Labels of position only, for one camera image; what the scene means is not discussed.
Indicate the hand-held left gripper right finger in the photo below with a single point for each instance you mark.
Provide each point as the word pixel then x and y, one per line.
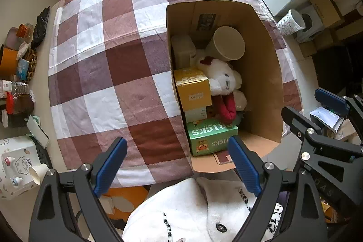
pixel 245 165

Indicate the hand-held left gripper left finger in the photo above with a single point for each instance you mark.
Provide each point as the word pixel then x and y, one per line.
pixel 110 165

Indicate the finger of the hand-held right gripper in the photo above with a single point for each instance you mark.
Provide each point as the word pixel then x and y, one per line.
pixel 330 100
pixel 297 123

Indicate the green toy brick box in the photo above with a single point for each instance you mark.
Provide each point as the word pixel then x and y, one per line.
pixel 209 137

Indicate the brown cardboard box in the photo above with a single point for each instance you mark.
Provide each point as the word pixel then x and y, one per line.
pixel 263 74

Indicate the small white carton box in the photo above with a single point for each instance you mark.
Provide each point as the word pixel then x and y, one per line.
pixel 195 115

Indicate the white cat plush toy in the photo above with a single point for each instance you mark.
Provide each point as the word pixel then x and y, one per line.
pixel 224 80

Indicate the yellow carton box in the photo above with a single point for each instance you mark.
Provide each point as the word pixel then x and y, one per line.
pixel 192 89

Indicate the beige paper cup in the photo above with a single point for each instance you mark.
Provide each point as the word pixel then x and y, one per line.
pixel 228 43

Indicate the pink lidded container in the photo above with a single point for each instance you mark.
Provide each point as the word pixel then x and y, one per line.
pixel 12 38

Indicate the open white paper box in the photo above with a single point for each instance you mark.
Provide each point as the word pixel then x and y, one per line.
pixel 326 117

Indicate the black power strip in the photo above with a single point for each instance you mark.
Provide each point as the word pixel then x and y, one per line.
pixel 42 154

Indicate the large white plush toy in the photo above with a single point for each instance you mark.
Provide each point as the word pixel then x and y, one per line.
pixel 192 210

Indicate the small paper cup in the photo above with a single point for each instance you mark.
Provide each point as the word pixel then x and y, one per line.
pixel 37 174

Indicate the small white appliance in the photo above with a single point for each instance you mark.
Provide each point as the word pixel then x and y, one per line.
pixel 313 23

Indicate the small white green box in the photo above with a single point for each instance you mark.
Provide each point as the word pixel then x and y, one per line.
pixel 37 131

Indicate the patterned white cup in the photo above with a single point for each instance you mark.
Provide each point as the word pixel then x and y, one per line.
pixel 289 22

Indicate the cardboard box on floor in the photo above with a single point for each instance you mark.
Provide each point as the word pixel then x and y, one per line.
pixel 326 8

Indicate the white printed tissue box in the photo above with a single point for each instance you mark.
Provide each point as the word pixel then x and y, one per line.
pixel 17 151

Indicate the red white checkered tablecloth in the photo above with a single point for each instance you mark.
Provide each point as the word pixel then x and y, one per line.
pixel 113 60

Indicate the dark bottle with white cap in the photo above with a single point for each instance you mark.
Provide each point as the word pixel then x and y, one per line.
pixel 14 120

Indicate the dark jar with red lid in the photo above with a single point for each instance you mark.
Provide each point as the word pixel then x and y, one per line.
pixel 22 104

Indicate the clear water bottle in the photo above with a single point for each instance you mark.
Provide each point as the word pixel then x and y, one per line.
pixel 15 87

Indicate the woven tray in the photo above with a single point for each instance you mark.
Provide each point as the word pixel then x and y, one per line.
pixel 34 60

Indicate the blue tissue packet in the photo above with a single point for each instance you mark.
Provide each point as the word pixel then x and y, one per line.
pixel 22 69

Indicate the crumpled white bag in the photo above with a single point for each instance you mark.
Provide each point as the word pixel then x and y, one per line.
pixel 23 50

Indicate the orange canister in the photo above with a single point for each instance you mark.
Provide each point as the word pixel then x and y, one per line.
pixel 8 60

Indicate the black plastic bag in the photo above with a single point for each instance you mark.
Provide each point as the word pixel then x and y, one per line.
pixel 41 26

